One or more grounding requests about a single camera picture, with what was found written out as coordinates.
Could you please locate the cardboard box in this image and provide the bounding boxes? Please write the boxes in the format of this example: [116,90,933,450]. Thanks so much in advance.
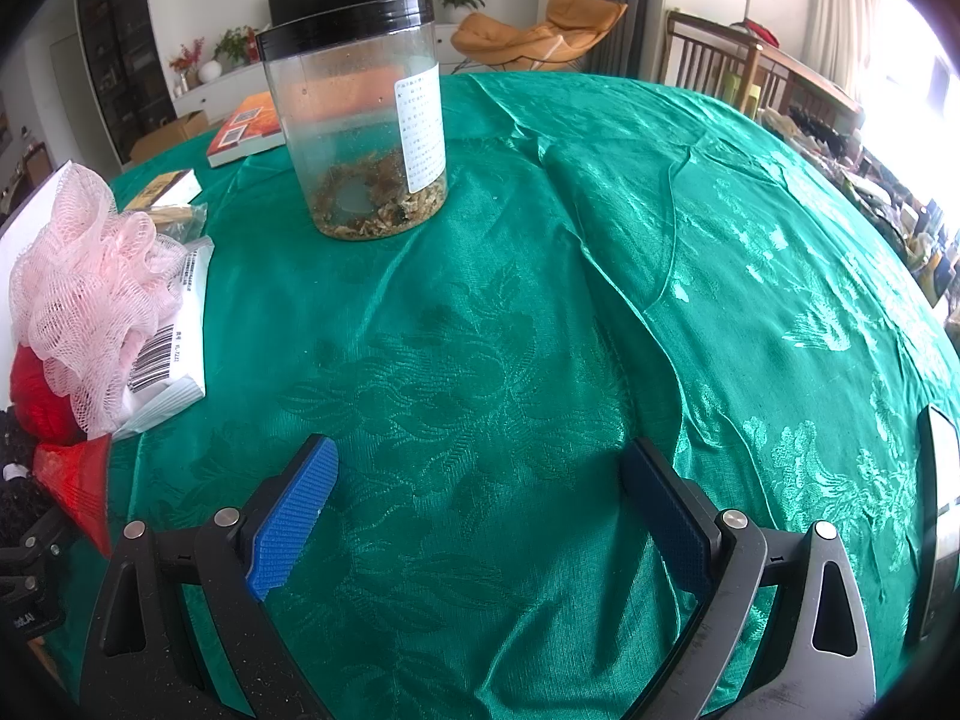
[130,110,212,164]

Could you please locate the orange cover book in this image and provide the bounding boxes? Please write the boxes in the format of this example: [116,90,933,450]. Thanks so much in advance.
[206,90,287,169]

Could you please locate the clear jar with black lid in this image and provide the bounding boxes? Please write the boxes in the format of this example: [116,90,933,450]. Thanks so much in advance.
[255,0,449,242]

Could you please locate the white barcode packet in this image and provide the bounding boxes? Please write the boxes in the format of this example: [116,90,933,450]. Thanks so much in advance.
[112,236,216,441]

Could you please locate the wooden chair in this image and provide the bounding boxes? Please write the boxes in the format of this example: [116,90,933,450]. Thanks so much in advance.
[663,10,863,130]

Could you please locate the green patterned tablecloth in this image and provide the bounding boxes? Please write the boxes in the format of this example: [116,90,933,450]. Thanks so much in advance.
[45,71,960,720]

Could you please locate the pile of household clutter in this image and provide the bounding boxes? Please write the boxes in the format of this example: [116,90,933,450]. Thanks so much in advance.
[757,103,960,320]

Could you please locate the white sheer curtain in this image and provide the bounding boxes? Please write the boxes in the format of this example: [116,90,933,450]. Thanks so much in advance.
[804,0,905,95]

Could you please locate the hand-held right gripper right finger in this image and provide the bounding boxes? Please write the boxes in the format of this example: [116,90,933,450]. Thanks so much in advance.
[619,436,878,720]

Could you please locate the red mesh bath sponge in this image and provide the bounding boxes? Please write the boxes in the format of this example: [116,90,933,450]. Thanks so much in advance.
[9,345,85,445]

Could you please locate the red flowers in white vase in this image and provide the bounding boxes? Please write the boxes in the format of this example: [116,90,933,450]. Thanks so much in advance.
[169,37,224,92]

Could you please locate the beige small carton box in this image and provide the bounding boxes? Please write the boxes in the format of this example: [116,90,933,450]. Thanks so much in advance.
[122,169,202,212]

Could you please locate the red translucent plastic piece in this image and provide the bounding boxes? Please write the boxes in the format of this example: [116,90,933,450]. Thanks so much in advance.
[31,437,115,558]

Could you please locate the orange lounge chair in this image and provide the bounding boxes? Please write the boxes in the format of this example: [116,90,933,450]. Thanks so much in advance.
[450,0,629,76]

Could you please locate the leafy plant beside red bag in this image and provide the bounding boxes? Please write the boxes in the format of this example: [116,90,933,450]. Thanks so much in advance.
[213,25,260,67]

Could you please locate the pink mesh bath sponge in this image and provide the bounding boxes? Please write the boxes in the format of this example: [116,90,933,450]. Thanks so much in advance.
[9,165,186,436]

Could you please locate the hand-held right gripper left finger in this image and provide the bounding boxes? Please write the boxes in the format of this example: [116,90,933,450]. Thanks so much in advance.
[79,433,340,720]

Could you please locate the grey curtain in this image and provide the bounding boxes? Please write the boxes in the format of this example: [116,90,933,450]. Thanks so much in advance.
[596,0,670,80]

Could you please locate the white tv cabinet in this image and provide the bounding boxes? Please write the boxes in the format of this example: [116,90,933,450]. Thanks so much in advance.
[171,19,467,122]

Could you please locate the clear wrapped beige snack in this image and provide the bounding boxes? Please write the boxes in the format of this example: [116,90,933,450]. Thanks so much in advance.
[145,202,208,242]

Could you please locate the black smartphone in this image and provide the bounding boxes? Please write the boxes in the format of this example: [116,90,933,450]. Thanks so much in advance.
[904,403,960,647]

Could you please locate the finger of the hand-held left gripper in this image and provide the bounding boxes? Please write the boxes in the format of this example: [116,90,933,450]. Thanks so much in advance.
[0,506,74,601]

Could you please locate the dark display cabinet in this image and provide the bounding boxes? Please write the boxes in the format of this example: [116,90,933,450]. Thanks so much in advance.
[75,0,178,167]

